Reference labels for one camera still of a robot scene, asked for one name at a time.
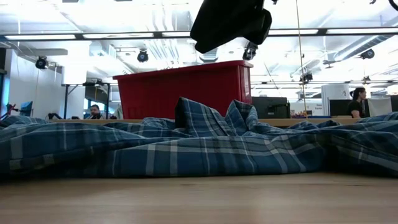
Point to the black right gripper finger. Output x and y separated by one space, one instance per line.
224 21
259 28

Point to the blue plaid garment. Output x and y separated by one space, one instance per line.
202 149

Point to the blue plaid pajama pants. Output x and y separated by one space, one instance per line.
18 119

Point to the red plastic laundry bin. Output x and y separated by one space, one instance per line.
186 90

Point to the black ceiling spotlight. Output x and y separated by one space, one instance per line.
142 56
41 62
307 77
367 54
249 52

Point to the square ceiling vent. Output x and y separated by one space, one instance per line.
208 58

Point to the thin vertical pole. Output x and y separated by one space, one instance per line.
300 62

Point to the black equipment case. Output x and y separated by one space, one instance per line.
270 107

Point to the white round column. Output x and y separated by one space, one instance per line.
334 91

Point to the ceiling air vent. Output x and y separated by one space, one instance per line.
363 45

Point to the long ceiling light fixture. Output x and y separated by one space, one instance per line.
118 35

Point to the person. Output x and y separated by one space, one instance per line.
95 112
356 104

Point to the white partition panel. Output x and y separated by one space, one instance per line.
380 107

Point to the black metal background table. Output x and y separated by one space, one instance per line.
97 91

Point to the blue chair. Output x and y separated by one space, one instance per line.
27 107

